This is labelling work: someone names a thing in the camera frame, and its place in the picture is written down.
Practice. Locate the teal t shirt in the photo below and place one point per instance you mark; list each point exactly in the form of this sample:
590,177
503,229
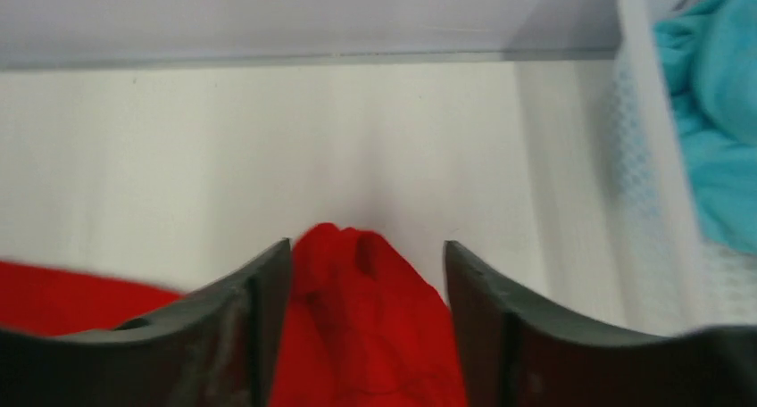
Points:
708,59

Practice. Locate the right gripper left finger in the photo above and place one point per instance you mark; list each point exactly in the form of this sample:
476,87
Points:
216,347

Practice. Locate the white plastic basket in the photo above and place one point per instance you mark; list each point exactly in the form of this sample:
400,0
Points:
672,279

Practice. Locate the red t shirt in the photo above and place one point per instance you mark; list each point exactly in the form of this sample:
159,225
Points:
361,328

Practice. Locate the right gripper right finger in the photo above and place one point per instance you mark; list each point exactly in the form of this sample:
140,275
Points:
519,348

